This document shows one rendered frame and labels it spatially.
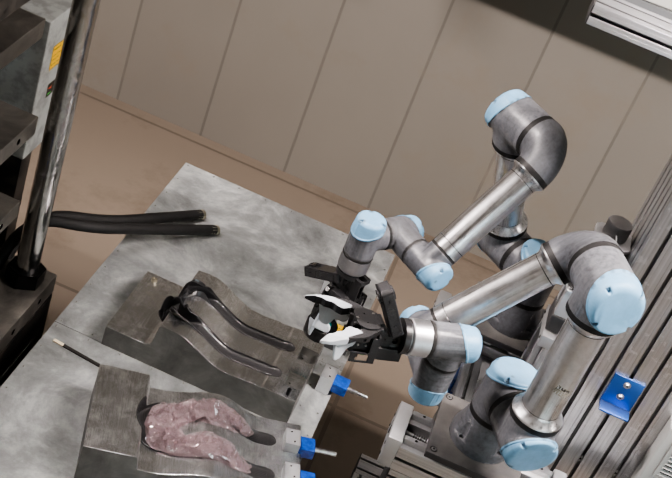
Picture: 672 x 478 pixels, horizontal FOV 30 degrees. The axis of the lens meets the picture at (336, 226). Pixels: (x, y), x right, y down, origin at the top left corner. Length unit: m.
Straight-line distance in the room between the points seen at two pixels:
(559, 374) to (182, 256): 1.30
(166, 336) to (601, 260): 1.11
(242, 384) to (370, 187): 2.44
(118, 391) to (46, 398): 0.19
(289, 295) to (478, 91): 1.85
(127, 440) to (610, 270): 1.10
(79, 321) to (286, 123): 2.34
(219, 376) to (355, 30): 2.33
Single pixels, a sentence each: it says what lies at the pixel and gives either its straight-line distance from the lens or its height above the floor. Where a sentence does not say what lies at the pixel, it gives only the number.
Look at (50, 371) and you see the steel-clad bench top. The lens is 3.07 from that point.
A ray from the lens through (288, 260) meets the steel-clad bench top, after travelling 3.61.
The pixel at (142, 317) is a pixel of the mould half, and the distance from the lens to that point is 3.18.
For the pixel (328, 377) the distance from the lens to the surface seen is 3.21.
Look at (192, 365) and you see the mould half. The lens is 3.09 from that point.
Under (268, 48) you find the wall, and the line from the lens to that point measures 5.24.
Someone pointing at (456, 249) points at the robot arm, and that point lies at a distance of 2.90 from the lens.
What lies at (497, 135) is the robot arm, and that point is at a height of 1.55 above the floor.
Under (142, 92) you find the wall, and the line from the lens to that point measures 5.54.
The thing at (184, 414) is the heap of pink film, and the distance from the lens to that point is 2.91.
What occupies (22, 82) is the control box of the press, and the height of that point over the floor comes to 1.29.
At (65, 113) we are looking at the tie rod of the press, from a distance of 2.98.
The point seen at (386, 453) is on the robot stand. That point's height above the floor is 0.94.
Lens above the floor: 2.93
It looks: 34 degrees down
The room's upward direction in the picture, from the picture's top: 22 degrees clockwise
